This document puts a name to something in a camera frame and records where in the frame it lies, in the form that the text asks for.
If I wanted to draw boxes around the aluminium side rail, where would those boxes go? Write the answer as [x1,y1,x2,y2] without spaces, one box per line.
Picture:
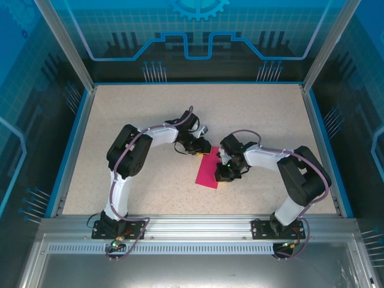
[49,85,98,218]
[299,84,345,217]

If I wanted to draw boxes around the aluminium mounting rail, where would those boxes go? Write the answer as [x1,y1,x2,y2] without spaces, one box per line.
[38,214,361,240]

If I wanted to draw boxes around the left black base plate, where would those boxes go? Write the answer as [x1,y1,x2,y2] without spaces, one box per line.
[91,220,147,240]

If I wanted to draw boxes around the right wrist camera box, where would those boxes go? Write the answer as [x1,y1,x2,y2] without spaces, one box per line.
[217,146,230,164]

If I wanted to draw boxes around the pink paper sheet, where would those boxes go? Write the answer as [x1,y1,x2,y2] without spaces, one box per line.
[194,146,229,191]

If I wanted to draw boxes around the metal tray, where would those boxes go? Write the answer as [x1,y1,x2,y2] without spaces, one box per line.
[17,233,376,288]

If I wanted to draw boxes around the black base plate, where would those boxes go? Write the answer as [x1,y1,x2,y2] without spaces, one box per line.
[251,218,307,240]
[91,220,147,240]

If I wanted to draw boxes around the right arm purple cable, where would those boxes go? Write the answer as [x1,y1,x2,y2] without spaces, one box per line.
[221,129,333,262]

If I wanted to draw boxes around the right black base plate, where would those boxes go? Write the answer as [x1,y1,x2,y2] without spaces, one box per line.
[251,218,307,240]

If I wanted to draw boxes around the cable connector with green light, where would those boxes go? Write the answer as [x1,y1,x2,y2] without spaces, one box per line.
[109,235,126,250]
[280,239,301,250]

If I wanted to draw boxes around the slotted cable duct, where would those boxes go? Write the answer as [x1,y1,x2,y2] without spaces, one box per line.
[47,243,284,256]

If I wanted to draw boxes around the aluminium frame post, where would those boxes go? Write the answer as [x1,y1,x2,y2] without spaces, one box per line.
[301,0,358,92]
[33,0,97,94]

